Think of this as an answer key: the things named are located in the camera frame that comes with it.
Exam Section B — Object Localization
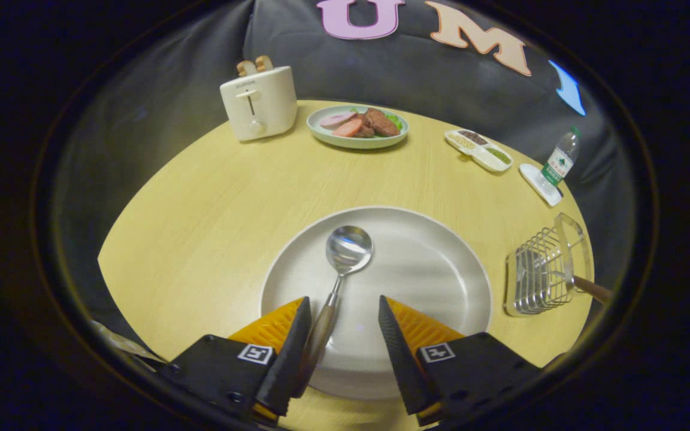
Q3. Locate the clear plastic water bottle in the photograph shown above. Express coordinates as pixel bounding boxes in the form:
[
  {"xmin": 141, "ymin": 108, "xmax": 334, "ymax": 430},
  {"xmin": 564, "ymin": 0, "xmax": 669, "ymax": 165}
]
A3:
[{"xmin": 538, "ymin": 126, "xmax": 582, "ymax": 187}]

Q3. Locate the large white plate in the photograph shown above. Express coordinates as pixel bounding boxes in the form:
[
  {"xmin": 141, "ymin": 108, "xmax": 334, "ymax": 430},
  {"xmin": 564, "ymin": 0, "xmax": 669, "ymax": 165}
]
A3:
[{"xmin": 260, "ymin": 207, "xmax": 493, "ymax": 400}]

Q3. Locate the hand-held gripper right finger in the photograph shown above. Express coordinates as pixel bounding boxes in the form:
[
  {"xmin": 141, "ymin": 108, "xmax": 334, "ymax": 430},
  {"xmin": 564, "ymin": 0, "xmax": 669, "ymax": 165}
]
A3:
[{"xmin": 378, "ymin": 295, "xmax": 543, "ymax": 427}]

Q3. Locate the wooden handled metal spoon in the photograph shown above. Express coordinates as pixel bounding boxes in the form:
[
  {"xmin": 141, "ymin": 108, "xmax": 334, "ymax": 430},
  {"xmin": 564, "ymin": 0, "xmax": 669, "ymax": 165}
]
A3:
[{"xmin": 294, "ymin": 226, "xmax": 374, "ymax": 399}]

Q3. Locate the white coaster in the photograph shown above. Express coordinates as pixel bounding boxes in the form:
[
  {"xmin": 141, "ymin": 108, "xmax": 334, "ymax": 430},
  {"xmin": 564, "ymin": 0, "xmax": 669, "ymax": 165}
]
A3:
[{"xmin": 519, "ymin": 163, "xmax": 563, "ymax": 207}]

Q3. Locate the pale green food plate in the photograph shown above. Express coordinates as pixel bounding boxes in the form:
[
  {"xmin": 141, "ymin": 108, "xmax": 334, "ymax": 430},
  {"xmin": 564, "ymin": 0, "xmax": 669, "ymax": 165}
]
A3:
[{"xmin": 307, "ymin": 105, "xmax": 409, "ymax": 149}]

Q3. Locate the wooden handled metal fork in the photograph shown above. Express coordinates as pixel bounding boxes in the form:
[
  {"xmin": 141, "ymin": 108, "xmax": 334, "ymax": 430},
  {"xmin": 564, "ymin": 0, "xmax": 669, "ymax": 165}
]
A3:
[{"xmin": 531, "ymin": 263, "xmax": 614, "ymax": 306}]

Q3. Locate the metal wire cutlery basket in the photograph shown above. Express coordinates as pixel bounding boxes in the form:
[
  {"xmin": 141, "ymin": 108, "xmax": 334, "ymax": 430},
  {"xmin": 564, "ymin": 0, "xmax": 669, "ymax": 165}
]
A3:
[{"xmin": 504, "ymin": 213, "xmax": 592, "ymax": 316}]

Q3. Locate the pink ham slice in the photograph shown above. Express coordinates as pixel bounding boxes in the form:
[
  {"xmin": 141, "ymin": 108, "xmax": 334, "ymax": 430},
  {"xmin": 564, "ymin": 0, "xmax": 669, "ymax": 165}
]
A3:
[{"xmin": 320, "ymin": 111, "xmax": 358, "ymax": 129}]

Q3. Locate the brown meat slice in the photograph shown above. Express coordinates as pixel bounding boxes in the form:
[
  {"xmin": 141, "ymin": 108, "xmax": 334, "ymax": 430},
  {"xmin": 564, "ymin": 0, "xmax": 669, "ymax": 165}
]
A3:
[{"xmin": 357, "ymin": 108, "xmax": 401, "ymax": 138}]

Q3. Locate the red sausage slice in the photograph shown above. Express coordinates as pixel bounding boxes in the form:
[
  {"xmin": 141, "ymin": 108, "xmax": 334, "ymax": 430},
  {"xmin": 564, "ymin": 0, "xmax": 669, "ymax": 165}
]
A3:
[{"xmin": 332, "ymin": 118, "xmax": 365, "ymax": 138}]

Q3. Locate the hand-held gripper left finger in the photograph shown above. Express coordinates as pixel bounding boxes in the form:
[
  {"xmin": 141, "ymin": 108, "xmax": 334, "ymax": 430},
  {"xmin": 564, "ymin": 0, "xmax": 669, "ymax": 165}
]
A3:
[{"xmin": 159, "ymin": 296, "xmax": 313, "ymax": 426}]

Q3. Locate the cream white toaster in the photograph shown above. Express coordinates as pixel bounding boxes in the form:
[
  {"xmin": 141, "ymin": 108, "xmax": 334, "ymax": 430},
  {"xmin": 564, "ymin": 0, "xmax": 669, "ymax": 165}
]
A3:
[{"xmin": 220, "ymin": 66, "xmax": 298, "ymax": 142}]

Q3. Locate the divided white condiment dish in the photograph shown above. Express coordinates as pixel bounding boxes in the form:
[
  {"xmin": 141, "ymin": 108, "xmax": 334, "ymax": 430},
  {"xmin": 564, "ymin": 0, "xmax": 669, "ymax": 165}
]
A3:
[{"xmin": 444, "ymin": 129, "xmax": 513, "ymax": 173}]

